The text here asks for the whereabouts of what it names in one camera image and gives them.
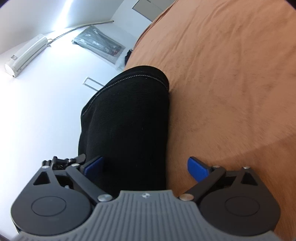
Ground orange-brown bed cover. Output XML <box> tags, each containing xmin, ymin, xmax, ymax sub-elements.
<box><xmin>127</xmin><ymin>1</ymin><xmax>295</xmax><ymax>240</ymax></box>

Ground black pants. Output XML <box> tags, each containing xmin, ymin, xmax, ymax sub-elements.
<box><xmin>78</xmin><ymin>66</ymin><xmax>170</xmax><ymax>196</ymax></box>

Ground white air conditioner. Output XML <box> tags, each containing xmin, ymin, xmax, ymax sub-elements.
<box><xmin>4</xmin><ymin>34</ymin><xmax>48</xmax><ymax>78</ymax></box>

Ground grey wall poster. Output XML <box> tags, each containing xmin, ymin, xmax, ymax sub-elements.
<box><xmin>72</xmin><ymin>25</ymin><xmax>125</xmax><ymax>70</ymax></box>

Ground grey wardrobe doors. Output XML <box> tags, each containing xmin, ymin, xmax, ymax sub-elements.
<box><xmin>132</xmin><ymin>0</ymin><xmax>175</xmax><ymax>21</ymax></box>

